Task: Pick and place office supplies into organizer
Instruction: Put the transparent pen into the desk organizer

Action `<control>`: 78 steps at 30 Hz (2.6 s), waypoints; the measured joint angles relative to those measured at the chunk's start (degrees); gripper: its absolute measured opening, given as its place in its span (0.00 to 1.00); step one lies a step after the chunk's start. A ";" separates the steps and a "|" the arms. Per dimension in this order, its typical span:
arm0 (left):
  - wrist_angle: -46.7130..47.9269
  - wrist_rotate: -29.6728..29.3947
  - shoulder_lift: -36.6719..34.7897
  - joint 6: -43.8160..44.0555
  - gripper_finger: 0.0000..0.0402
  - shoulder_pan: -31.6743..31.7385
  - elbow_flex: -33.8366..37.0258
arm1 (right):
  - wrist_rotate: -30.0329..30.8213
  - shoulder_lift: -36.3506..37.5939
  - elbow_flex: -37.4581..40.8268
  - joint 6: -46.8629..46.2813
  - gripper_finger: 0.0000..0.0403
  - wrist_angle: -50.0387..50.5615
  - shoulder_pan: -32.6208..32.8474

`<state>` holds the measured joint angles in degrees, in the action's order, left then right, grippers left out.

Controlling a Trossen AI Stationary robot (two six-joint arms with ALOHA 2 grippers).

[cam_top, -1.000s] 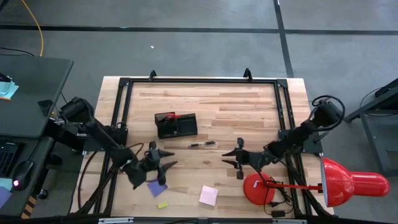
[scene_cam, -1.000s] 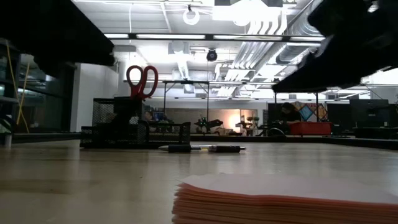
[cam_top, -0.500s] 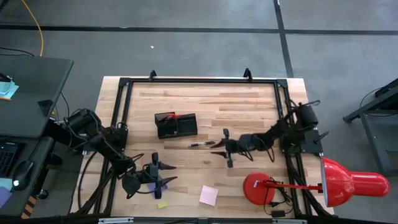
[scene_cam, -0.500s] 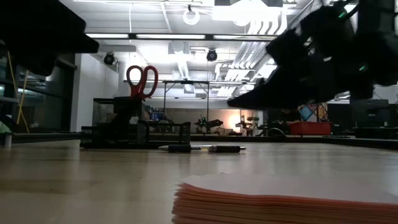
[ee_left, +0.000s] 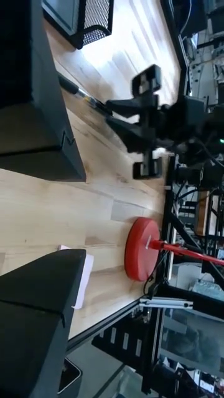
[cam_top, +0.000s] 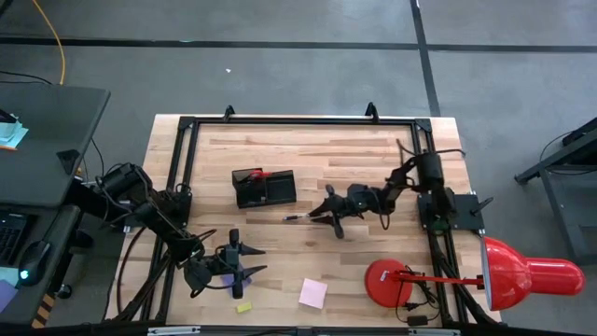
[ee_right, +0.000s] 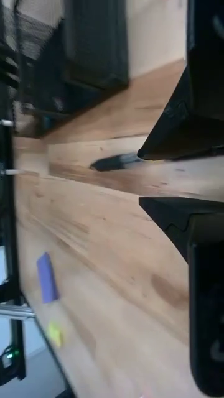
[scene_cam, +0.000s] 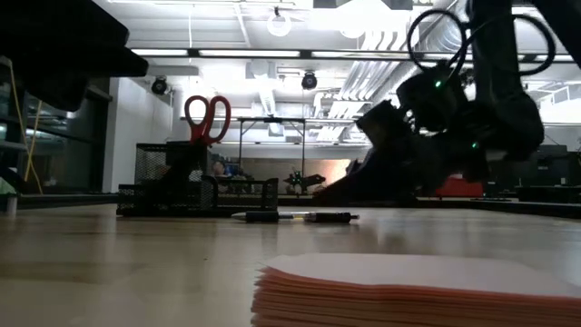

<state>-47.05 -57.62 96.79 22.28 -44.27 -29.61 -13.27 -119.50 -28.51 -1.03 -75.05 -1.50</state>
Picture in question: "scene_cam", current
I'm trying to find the white ring ceiling lamp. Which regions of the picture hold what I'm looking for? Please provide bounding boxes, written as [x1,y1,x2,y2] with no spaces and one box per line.
[266,11,293,38]

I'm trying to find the clear pen with black grip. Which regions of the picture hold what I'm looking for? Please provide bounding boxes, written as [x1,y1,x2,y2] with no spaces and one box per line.
[230,210,361,224]

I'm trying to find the green rounded object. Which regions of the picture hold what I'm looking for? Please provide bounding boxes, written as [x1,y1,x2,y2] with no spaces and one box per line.
[0,171,18,195]

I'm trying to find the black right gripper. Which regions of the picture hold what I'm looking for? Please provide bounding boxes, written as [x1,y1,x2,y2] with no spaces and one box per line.
[312,63,545,203]

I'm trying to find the yellow cable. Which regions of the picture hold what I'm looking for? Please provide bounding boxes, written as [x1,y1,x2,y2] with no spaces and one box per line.
[8,63,44,196]

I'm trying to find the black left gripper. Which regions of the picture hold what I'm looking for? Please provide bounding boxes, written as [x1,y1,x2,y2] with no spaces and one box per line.
[0,0,149,113]

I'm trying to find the red handled scissors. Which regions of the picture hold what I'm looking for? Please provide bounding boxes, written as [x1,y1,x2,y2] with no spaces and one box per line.
[183,94,232,146]

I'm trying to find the pink sticky note pad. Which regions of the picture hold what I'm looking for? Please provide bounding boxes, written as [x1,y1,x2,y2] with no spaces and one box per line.
[251,252,581,327]

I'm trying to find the black aluminium table frame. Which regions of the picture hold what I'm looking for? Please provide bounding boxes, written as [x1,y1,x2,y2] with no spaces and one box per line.
[0,193,581,219]

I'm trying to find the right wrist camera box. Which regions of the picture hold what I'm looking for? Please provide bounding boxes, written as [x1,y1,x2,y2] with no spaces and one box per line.
[356,99,412,151]

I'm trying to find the black mesh desk organizer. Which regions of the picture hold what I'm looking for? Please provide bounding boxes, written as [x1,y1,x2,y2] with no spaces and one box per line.
[114,141,280,218]

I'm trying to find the black ceiling spotlight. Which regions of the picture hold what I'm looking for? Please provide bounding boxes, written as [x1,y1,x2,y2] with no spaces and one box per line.
[300,71,319,92]
[150,75,170,96]

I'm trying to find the blue storage boxes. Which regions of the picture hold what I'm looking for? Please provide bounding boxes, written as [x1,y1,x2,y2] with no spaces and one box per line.
[211,156,238,177]

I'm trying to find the red storage bin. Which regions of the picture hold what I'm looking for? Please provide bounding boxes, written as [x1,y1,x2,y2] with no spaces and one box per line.
[435,177,486,199]

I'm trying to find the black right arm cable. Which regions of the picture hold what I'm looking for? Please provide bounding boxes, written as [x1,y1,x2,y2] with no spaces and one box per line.
[406,7,557,77]

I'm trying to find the black metal frame stand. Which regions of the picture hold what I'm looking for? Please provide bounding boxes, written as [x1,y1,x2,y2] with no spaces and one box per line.
[236,116,309,185]

